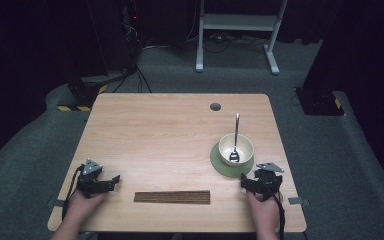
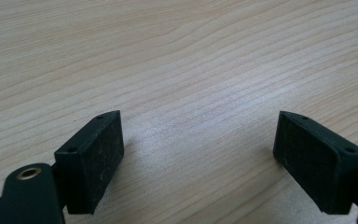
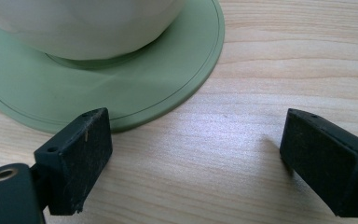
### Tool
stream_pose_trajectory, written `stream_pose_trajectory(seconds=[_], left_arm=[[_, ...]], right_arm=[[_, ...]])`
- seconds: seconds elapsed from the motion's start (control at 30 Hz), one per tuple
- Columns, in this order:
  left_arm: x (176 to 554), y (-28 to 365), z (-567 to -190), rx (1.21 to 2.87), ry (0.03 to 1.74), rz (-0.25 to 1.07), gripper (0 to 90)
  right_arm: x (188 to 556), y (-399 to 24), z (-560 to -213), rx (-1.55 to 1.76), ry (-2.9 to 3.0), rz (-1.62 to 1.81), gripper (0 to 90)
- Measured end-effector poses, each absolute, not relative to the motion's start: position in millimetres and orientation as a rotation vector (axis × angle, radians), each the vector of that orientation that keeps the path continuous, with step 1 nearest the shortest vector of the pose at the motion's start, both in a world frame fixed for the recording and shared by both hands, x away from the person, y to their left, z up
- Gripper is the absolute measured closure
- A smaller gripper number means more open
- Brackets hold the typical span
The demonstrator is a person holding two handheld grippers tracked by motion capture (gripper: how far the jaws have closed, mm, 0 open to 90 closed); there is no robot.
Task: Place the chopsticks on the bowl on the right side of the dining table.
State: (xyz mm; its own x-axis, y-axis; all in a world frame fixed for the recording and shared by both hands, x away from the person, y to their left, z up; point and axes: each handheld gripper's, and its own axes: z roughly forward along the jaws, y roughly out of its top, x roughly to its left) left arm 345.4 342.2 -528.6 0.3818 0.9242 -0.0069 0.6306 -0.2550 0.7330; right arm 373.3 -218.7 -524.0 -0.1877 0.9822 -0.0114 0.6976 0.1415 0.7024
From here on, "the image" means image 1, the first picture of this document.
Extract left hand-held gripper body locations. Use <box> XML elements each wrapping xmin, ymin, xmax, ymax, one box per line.
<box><xmin>76</xmin><ymin>158</ymin><xmax>115</xmax><ymax>199</ymax></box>

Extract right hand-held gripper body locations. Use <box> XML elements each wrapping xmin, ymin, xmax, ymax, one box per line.
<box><xmin>249</xmin><ymin>161</ymin><xmax>285</xmax><ymax>202</ymax></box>

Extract cream ceramic bowl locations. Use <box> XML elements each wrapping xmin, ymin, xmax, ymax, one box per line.
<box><xmin>218</xmin><ymin>133</ymin><xmax>255</xmax><ymax>167</ymax></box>

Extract row of brown chopsticks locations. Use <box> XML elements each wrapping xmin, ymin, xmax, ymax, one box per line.
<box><xmin>133</xmin><ymin>190</ymin><xmax>212</xmax><ymax>205</ymax></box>

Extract person's left hand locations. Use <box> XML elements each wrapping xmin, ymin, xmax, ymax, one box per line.
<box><xmin>67</xmin><ymin>191</ymin><xmax>108</xmax><ymax>225</ymax></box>

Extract person's right hand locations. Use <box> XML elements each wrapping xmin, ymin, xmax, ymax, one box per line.
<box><xmin>246</xmin><ymin>191</ymin><xmax>284</xmax><ymax>229</ymax></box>

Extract green round saucer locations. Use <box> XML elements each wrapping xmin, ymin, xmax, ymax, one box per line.
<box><xmin>209</xmin><ymin>142</ymin><xmax>255</xmax><ymax>179</ymax></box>

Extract metal spoon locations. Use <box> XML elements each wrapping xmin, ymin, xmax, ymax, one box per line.
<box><xmin>228</xmin><ymin>113</ymin><xmax>241</xmax><ymax>163</ymax></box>

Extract black striped stand base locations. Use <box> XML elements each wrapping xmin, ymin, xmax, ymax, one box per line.
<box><xmin>294</xmin><ymin>86</ymin><xmax>346</xmax><ymax>117</ymax></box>
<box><xmin>56</xmin><ymin>74</ymin><xmax>109</xmax><ymax>113</ymax></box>

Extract dark curtain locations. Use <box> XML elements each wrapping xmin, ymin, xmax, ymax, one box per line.
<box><xmin>301</xmin><ymin>0</ymin><xmax>384</xmax><ymax>193</ymax></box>
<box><xmin>0</xmin><ymin>0</ymin><xmax>109</xmax><ymax>173</ymax></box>

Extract dark equipment rack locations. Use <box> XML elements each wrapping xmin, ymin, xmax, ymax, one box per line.
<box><xmin>85</xmin><ymin>0</ymin><xmax>142</xmax><ymax>73</ymax></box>

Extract white metal stand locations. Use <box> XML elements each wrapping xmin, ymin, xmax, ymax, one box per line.
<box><xmin>195</xmin><ymin>0</ymin><xmax>290</xmax><ymax>76</ymax></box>

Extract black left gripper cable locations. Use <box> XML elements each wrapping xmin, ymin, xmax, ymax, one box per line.
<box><xmin>61</xmin><ymin>163</ymin><xmax>85</xmax><ymax>221</ymax></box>

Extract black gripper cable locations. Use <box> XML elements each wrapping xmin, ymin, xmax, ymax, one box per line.
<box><xmin>61</xmin><ymin>163</ymin><xmax>85</xmax><ymax>221</ymax></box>
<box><xmin>259</xmin><ymin>176</ymin><xmax>286</xmax><ymax>240</ymax></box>

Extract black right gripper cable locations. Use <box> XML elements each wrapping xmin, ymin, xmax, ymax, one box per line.
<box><xmin>259</xmin><ymin>176</ymin><xmax>286</xmax><ymax>240</ymax></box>

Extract black floor cables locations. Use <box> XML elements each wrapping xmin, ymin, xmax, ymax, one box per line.
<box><xmin>112</xmin><ymin>64</ymin><xmax>153</xmax><ymax>94</ymax></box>

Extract tangled cables under stand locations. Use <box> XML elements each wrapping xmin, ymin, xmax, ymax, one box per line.
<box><xmin>141</xmin><ymin>30</ymin><xmax>269</xmax><ymax>54</ymax></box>

